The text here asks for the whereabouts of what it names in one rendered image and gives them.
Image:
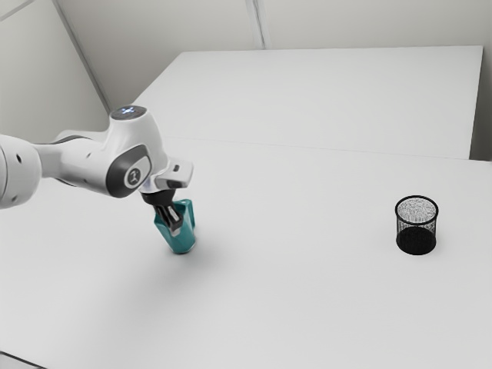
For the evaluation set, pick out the teal faceted mug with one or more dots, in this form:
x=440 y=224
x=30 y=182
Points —
x=180 y=236

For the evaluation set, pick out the black mesh pen holder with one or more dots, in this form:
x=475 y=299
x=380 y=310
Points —
x=416 y=225

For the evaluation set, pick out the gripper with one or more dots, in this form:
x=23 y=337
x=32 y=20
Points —
x=158 y=198

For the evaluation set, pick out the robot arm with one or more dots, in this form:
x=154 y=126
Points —
x=73 y=161

